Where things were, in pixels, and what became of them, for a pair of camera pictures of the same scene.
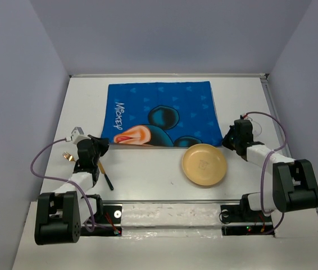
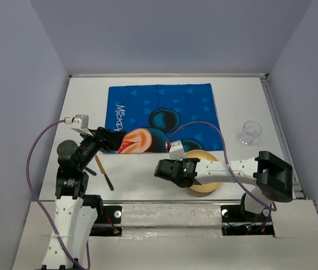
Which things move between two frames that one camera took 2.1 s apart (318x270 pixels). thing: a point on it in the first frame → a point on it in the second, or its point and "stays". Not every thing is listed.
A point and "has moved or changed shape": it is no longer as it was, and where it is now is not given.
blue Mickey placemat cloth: [176, 114] has moved or changed shape
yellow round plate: [204, 164] has moved or changed shape
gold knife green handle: [102, 170] stays
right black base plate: [240, 214] stays
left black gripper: [101, 142] → [115, 139]
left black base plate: [112, 215] stays
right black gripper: [225, 140] → [177, 161]
